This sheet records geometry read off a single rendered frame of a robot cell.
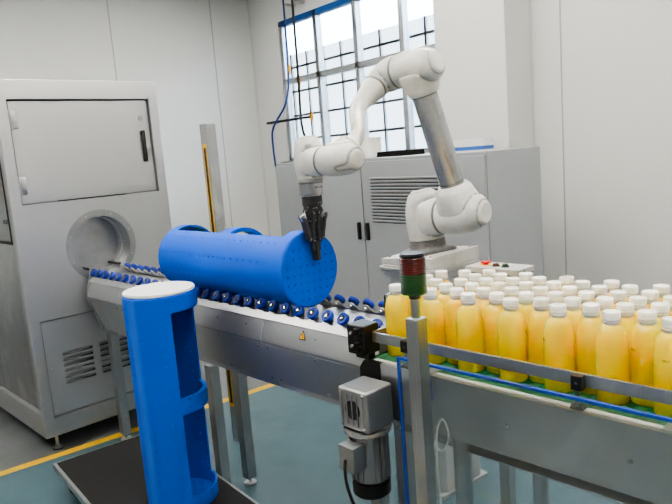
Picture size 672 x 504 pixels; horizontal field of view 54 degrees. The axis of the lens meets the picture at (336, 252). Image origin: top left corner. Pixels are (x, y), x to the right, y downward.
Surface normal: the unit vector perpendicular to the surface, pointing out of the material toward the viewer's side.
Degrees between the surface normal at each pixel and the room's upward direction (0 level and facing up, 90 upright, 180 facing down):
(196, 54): 90
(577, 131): 90
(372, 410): 90
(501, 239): 90
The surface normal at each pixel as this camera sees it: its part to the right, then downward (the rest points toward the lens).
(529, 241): 0.61, 0.07
